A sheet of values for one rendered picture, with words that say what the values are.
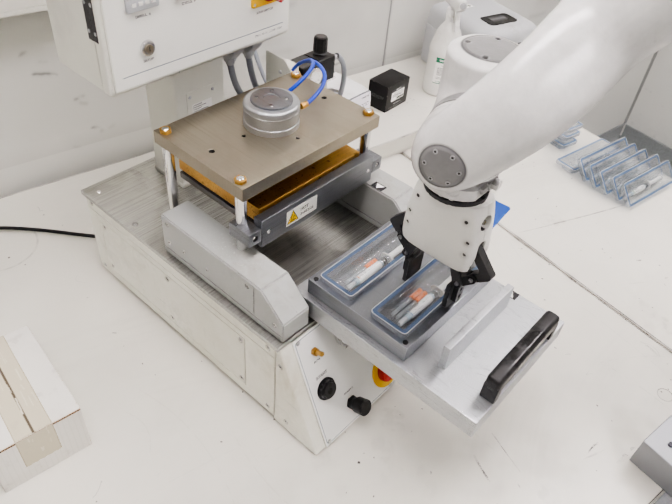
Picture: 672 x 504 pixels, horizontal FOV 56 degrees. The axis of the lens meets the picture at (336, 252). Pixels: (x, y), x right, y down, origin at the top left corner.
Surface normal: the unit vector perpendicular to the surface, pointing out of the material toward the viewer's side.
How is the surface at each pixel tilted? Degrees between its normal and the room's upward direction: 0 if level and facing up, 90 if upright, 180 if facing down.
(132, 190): 0
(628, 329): 0
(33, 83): 90
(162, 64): 90
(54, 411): 2
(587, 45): 57
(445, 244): 94
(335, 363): 65
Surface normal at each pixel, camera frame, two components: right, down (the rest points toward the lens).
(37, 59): 0.61, 0.57
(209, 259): -0.67, 0.46
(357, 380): 0.70, 0.14
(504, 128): -0.21, 0.50
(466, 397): 0.08, -0.73
